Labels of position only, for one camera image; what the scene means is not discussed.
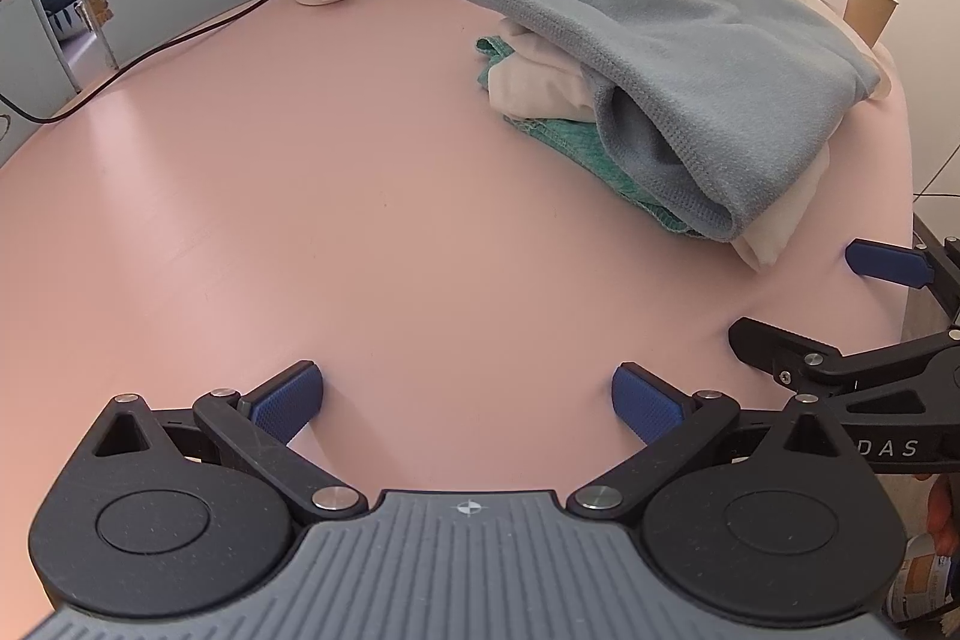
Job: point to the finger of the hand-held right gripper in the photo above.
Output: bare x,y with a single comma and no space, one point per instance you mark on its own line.
780,351
885,261

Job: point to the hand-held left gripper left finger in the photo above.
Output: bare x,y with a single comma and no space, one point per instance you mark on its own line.
289,400

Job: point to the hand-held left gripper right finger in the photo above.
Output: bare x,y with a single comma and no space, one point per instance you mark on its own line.
645,400

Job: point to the light blue sweater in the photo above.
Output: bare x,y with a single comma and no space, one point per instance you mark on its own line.
712,70

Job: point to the green t-shirt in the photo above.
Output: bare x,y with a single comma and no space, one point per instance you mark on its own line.
585,149

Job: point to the white garment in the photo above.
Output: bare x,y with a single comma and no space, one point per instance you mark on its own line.
540,81

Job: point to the person's right hand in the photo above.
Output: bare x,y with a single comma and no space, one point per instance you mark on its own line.
946,516

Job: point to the brown paper cup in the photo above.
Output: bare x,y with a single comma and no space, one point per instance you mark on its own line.
868,10

